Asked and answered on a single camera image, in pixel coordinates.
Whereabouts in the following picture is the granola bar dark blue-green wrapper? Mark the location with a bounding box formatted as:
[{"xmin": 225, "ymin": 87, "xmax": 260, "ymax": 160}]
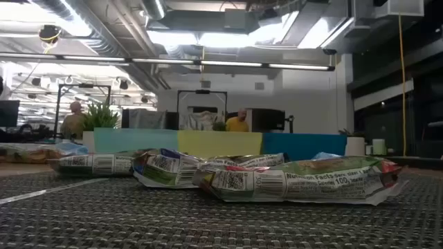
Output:
[{"xmin": 132, "ymin": 147, "xmax": 287, "ymax": 190}]

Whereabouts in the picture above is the grey cloth cover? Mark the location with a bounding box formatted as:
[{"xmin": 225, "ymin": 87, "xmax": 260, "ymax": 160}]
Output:
[{"xmin": 120, "ymin": 108, "xmax": 167, "ymax": 130}]

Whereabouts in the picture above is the grey woven mat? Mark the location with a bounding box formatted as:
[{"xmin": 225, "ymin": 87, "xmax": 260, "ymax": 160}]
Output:
[{"xmin": 0, "ymin": 171, "xmax": 443, "ymax": 249}]

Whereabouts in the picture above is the teal plastic bin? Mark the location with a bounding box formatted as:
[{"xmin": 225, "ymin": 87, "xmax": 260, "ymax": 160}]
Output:
[{"xmin": 92, "ymin": 127, "xmax": 179, "ymax": 154}]

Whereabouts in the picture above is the granola bar red green wrapper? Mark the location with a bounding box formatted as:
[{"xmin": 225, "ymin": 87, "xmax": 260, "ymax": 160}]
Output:
[{"xmin": 192, "ymin": 155, "xmax": 409, "ymax": 207}]

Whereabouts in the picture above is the white stick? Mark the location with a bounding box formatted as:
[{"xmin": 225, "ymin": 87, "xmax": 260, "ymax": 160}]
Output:
[{"xmin": 0, "ymin": 177, "xmax": 110, "ymax": 205}]

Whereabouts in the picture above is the person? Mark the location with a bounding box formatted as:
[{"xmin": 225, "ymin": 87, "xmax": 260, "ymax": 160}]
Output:
[
  {"xmin": 60, "ymin": 100, "xmax": 87, "ymax": 140},
  {"xmin": 224, "ymin": 107, "xmax": 250, "ymax": 133}
]

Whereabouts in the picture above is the white cylindrical container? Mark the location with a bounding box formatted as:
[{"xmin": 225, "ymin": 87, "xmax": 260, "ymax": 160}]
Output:
[{"xmin": 371, "ymin": 138, "xmax": 388, "ymax": 156}]

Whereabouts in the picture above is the black ceiling device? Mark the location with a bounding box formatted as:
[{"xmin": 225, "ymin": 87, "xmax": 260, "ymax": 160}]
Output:
[{"xmin": 37, "ymin": 24, "xmax": 63, "ymax": 45}]

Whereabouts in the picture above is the granola bar white teal wrapper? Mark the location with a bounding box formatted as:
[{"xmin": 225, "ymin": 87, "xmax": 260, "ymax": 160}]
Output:
[{"xmin": 0, "ymin": 142, "xmax": 89, "ymax": 165}]

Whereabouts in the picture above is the green plant in white pot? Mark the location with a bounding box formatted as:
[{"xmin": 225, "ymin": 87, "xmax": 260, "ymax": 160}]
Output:
[{"xmin": 82, "ymin": 102, "xmax": 120, "ymax": 152}]

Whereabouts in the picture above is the black stand frame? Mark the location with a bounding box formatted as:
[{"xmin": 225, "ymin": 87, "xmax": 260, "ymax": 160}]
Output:
[
  {"xmin": 177, "ymin": 89, "xmax": 228, "ymax": 122},
  {"xmin": 53, "ymin": 83, "xmax": 112, "ymax": 139}
]

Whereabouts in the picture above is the black monitor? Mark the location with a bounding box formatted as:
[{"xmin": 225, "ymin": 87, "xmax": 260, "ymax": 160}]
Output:
[
  {"xmin": 0, "ymin": 100, "xmax": 21, "ymax": 128},
  {"xmin": 251, "ymin": 108, "xmax": 287, "ymax": 133}
]

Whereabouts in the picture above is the pale cloth cover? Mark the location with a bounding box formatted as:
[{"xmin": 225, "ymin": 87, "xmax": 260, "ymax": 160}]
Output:
[{"xmin": 179, "ymin": 110, "xmax": 219, "ymax": 131}]

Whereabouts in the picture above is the long ceiling light bar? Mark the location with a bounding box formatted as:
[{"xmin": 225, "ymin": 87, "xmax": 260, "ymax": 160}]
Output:
[{"xmin": 0, "ymin": 51, "xmax": 336, "ymax": 72}]

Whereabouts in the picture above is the yellow plastic bin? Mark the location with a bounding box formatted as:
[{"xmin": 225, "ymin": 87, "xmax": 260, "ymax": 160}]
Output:
[{"xmin": 177, "ymin": 129, "xmax": 264, "ymax": 159}]

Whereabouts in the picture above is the dark blue plastic bin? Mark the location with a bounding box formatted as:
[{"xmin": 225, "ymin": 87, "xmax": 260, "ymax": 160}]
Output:
[{"xmin": 260, "ymin": 132, "xmax": 348, "ymax": 162}]

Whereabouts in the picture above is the small succulent in white pot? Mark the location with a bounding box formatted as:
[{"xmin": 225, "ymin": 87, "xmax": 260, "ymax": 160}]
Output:
[{"xmin": 338, "ymin": 128, "xmax": 367, "ymax": 157}]

